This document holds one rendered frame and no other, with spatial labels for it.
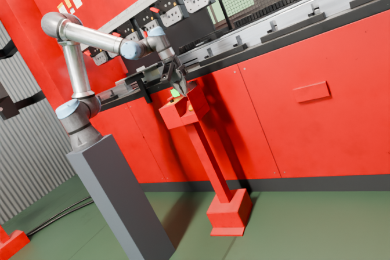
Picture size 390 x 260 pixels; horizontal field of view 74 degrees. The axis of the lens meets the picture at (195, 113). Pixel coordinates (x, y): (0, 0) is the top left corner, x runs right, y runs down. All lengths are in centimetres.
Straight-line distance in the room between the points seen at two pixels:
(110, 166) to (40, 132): 300
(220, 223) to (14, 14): 217
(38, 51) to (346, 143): 229
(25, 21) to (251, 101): 193
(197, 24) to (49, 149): 295
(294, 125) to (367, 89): 36
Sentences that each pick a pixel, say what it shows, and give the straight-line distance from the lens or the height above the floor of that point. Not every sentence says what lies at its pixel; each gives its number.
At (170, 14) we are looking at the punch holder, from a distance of 167.
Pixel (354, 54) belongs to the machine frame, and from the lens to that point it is 129.
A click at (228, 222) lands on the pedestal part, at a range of 157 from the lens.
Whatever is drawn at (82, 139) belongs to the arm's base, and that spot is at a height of 82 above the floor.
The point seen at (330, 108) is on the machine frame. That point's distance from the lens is 137.
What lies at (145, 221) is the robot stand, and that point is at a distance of 150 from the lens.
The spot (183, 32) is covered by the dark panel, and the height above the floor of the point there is 114.
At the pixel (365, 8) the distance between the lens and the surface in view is 126.
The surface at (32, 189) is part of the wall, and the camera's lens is 425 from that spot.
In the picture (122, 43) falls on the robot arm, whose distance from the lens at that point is 119.
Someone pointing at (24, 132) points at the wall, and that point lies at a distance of 424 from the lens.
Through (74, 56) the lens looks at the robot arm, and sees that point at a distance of 144.
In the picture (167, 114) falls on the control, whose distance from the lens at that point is 135.
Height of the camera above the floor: 100
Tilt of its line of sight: 13 degrees down
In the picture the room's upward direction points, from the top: 24 degrees counter-clockwise
